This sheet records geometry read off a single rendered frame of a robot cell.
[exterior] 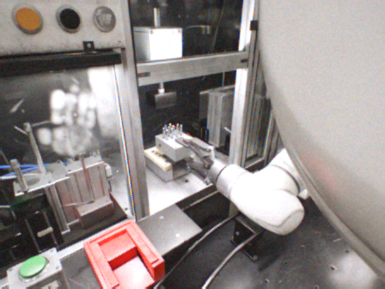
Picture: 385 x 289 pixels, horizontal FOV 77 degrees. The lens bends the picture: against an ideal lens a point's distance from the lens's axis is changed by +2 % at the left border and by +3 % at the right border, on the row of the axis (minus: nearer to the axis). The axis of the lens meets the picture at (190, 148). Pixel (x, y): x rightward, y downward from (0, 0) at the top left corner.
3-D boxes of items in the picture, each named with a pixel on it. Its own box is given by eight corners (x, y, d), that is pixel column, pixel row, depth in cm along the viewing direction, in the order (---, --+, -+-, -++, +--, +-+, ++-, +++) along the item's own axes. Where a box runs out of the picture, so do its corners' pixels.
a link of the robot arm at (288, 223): (230, 212, 65) (262, 183, 70) (281, 252, 54) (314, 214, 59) (224, 186, 58) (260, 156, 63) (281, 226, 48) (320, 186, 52)
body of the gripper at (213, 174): (234, 184, 72) (212, 170, 78) (237, 160, 67) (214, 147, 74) (215, 194, 68) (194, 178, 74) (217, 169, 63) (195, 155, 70)
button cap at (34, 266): (24, 286, 41) (21, 280, 40) (21, 269, 44) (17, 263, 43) (50, 273, 43) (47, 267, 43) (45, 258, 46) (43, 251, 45)
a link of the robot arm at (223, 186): (255, 167, 64) (238, 157, 68) (231, 179, 59) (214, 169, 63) (251, 194, 68) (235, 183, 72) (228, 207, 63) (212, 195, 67)
